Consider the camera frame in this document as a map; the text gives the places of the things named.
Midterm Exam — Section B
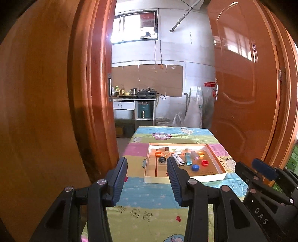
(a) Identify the cartoon printed tablecloth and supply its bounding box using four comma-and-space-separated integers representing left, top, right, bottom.
80, 126, 249, 242

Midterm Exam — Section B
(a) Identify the small white printed box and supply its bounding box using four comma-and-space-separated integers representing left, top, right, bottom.
172, 154, 185, 167

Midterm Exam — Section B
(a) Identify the plain wooden panel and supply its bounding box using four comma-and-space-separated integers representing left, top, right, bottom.
0, 0, 93, 242

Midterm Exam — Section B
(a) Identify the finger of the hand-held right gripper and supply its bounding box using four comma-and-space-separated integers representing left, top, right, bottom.
235, 162, 296, 206
253, 158, 298, 199

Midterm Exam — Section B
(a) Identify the grey ceiling pipe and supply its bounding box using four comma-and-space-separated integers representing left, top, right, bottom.
169, 0, 203, 32

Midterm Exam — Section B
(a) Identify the cardboard wall panel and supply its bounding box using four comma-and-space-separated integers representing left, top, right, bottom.
112, 65, 184, 98

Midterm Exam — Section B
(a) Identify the white kitchen counter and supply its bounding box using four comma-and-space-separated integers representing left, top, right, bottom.
113, 97, 156, 121

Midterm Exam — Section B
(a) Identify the wooden door frame post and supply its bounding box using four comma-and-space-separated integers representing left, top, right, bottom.
263, 7, 298, 168
67, 0, 120, 184

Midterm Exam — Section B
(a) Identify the teal kitchen appliance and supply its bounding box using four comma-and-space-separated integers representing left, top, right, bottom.
138, 101, 152, 119

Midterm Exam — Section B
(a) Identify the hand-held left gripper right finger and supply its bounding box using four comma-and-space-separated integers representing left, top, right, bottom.
166, 156, 268, 242

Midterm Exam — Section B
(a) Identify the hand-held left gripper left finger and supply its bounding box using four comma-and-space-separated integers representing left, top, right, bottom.
29, 157, 128, 242

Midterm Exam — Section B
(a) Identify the shallow cardboard box tray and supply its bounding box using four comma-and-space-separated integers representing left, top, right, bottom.
144, 143, 227, 184

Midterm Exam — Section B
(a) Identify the clear plastic bag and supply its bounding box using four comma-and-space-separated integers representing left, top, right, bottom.
172, 114, 184, 127

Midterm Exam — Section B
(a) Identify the white sack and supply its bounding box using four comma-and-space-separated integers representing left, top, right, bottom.
185, 95, 203, 128

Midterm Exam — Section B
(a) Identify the green printed carton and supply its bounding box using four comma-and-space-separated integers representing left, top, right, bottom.
271, 140, 298, 187

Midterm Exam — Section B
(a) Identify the hanging cord with orange plug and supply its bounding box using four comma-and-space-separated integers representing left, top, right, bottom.
159, 41, 164, 70

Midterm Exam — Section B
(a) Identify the dark planter with grass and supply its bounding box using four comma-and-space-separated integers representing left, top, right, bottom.
123, 122, 135, 138

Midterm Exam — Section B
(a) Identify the wooden planter with grass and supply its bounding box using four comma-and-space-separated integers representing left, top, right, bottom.
116, 121, 125, 138

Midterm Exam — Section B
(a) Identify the window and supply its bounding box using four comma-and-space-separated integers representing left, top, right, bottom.
110, 11, 160, 44

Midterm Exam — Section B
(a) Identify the wooden door with handle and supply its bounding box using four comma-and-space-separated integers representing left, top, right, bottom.
206, 0, 281, 164

